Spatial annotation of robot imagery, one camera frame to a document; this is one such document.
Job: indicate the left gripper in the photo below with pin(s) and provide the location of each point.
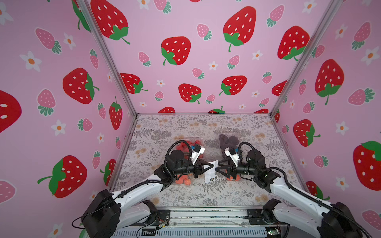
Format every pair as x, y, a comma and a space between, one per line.
198, 170

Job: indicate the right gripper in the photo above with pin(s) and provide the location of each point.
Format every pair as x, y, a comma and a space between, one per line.
231, 171

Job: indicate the white sticker sheet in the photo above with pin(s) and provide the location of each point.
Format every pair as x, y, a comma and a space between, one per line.
211, 174

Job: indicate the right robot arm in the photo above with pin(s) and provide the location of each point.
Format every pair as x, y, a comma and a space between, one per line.
312, 215

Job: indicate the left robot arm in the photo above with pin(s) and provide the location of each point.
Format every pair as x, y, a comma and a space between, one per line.
111, 211

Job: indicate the small clear box of tomatoes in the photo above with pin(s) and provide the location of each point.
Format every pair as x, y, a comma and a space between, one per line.
237, 178

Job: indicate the clear box of dark berries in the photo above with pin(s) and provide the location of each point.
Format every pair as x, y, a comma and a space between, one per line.
227, 142

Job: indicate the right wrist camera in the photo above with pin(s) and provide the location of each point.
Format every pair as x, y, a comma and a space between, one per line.
233, 155

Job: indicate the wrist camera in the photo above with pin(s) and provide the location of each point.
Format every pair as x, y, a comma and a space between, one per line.
197, 150
233, 155

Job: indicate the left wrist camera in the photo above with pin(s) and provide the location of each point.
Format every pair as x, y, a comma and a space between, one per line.
197, 150

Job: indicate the aluminium front rail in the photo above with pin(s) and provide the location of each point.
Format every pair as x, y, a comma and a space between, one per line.
206, 223

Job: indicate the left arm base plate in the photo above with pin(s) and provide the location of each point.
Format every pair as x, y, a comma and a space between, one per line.
155, 217

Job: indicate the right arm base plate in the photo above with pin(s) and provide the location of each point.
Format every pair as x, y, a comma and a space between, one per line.
265, 215

